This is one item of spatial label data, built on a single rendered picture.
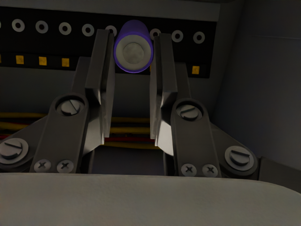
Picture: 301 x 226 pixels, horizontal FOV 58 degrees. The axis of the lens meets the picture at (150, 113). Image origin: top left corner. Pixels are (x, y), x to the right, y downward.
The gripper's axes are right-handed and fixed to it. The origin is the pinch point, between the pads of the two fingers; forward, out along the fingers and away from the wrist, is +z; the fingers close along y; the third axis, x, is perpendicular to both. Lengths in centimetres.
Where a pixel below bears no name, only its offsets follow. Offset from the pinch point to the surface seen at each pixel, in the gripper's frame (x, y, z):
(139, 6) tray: -3.3, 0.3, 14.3
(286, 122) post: -5.5, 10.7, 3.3
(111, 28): -5.3, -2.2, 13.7
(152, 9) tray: -3.5, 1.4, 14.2
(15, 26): -5.6, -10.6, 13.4
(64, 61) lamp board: -8.0, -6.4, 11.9
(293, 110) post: -4.4, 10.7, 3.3
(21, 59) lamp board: -8.0, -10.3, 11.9
